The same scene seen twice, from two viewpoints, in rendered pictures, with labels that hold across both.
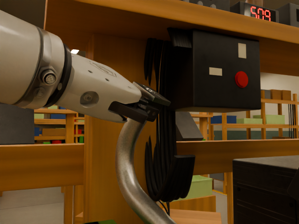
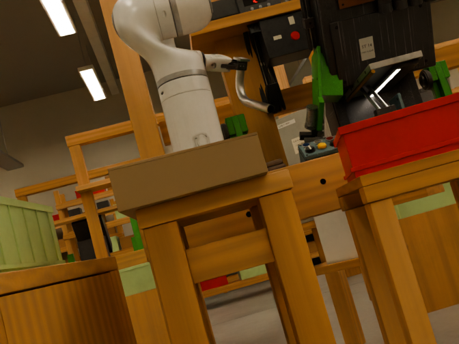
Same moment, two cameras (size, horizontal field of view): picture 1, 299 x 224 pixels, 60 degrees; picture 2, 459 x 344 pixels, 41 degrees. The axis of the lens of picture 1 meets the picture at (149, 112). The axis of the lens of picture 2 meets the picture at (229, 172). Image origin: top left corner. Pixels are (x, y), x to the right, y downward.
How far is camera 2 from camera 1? 1.83 m
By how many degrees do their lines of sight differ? 20
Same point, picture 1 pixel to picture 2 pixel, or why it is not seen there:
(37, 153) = not seen: hidden behind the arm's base
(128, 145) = (239, 83)
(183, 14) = (249, 18)
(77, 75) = (207, 59)
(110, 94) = (219, 61)
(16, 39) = not seen: hidden behind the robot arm
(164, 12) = (240, 20)
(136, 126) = (240, 74)
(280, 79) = not seen: outside the picture
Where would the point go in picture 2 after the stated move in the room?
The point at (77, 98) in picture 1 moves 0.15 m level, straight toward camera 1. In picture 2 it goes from (210, 66) to (203, 53)
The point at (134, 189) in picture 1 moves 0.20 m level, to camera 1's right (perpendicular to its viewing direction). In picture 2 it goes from (244, 98) to (297, 79)
